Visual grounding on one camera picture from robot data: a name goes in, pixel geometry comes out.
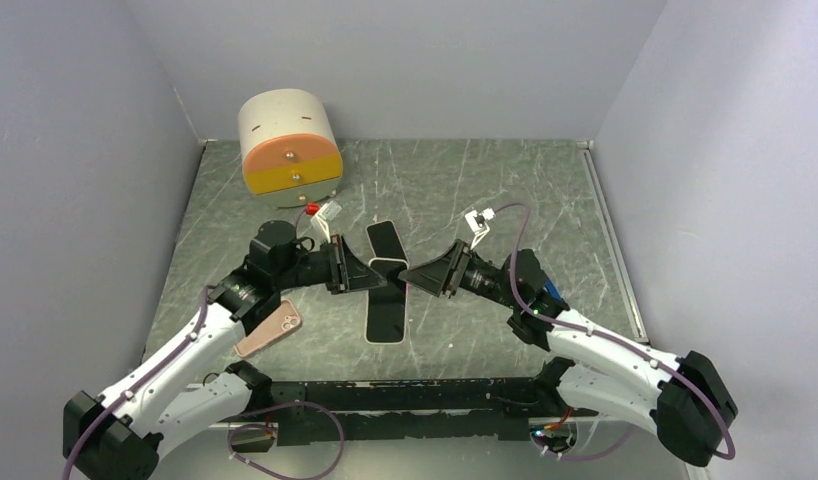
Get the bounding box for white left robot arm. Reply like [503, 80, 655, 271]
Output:
[62, 220, 387, 479]

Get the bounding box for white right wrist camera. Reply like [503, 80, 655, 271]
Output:
[464, 208, 495, 250]

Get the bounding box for pink phone case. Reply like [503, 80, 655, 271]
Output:
[234, 299, 303, 358]

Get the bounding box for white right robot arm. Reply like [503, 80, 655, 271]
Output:
[398, 240, 738, 467]

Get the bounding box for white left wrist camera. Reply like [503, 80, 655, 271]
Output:
[305, 200, 342, 241]

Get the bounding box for clear beige phone case back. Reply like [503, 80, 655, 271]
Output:
[365, 219, 412, 265]

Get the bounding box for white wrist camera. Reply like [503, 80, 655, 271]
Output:
[464, 208, 495, 250]
[305, 200, 342, 241]

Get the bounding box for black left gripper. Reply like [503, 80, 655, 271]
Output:
[273, 232, 386, 294]

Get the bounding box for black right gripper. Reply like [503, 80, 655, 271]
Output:
[399, 239, 521, 310]

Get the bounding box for cream round drawer box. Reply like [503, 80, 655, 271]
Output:
[237, 88, 344, 208]

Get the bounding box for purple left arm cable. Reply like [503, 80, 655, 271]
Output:
[61, 286, 215, 480]

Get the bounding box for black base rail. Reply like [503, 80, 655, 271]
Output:
[203, 376, 600, 446]

